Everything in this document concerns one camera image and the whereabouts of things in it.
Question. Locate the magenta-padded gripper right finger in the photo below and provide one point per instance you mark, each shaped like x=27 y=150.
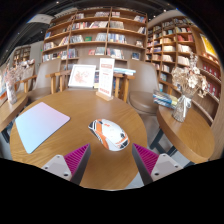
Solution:
x=146 y=159

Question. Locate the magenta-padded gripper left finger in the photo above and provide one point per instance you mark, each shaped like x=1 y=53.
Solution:
x=77 y=158

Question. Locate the white orange black computer mouse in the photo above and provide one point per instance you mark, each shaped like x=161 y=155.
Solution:
x=110 y=134

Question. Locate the pale lilac mouse pad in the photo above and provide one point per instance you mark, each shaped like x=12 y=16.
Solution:
x=40 y=126

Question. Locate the round wooden side table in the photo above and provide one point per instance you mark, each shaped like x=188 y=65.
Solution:
x=10 y=111
x=190 y=136

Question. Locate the stack of colourful books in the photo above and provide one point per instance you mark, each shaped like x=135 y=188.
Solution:
x=165 y=99

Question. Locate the dark blue standing book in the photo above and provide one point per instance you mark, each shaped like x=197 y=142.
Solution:
x=96 y=80

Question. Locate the white framed floral picture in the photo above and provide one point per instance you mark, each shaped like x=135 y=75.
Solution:
x=82 y=76

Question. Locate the white sign on wooden base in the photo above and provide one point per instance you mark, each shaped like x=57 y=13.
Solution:
x=106 y=76

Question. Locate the glass vase with dried flowers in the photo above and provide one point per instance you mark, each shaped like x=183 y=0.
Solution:
x=187 y=80

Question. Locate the flat stack of blue books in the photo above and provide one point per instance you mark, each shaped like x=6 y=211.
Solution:
x=124 y=71

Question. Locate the curved wooden bookshelf with books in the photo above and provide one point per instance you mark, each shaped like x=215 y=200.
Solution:
x=173 y=46

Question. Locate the small distant wooden bookshelf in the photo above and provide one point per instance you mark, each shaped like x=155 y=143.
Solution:
x=22 y=55

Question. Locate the wide wooden bookshelf with books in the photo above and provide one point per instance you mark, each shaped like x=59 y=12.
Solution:
x=100 y=31

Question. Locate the yellow wall poster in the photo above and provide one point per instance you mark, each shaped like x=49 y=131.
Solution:
x=208 y=45

